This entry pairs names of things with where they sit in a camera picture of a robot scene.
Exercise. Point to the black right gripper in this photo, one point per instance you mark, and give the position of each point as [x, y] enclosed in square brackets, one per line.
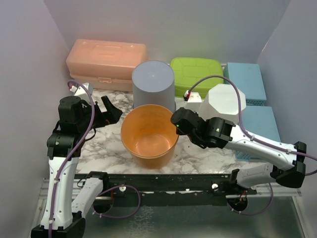
[178, 132]

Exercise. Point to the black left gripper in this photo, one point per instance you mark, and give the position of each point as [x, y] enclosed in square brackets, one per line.
[112, 116]

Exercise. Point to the orange round bin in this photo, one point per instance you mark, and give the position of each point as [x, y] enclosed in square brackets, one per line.
[149, 136]

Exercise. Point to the white faceted bin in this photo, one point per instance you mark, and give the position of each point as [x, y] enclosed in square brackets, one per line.
[221, 101]

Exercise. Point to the green plastic tray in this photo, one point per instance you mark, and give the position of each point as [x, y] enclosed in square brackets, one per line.
[188, 71]

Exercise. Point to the blue-grey round bin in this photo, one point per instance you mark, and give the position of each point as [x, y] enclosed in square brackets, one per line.
[153, 83]

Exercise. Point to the small blue perforated basket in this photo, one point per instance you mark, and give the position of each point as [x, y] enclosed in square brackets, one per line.
[261, 121]

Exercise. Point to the large blue perforated basket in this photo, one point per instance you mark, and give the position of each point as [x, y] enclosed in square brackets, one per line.
[248, 79]

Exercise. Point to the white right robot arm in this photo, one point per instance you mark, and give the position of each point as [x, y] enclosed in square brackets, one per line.
[281, 163]

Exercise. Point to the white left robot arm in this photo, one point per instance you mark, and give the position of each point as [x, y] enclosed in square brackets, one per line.
[64, 217]

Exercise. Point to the orange plastic toolbox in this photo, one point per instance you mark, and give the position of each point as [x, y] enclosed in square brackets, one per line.
[107, 65]

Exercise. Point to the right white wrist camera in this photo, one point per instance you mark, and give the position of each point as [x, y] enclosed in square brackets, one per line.
[192, 100]

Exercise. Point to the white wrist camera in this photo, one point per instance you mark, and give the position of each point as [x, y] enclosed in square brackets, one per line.
[80, 91]
[192, 100]

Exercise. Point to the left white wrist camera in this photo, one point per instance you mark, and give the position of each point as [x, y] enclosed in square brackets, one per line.
[80, 91]

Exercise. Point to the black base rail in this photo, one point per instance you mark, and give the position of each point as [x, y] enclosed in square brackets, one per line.
[170, 190]

